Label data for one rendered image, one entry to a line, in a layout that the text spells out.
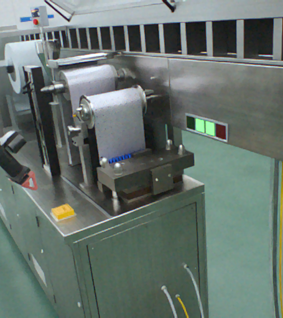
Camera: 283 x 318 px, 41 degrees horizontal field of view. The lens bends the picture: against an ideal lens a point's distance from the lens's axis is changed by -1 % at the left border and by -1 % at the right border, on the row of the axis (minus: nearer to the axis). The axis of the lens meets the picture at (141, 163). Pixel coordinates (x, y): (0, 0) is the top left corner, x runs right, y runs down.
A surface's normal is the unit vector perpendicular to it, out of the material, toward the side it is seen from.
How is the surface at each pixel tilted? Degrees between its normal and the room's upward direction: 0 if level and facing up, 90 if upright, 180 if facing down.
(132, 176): 90
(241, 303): 0
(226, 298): 0
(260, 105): 90
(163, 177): 90
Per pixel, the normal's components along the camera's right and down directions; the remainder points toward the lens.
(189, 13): -0.85, 0.26
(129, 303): 0.52, 0.26
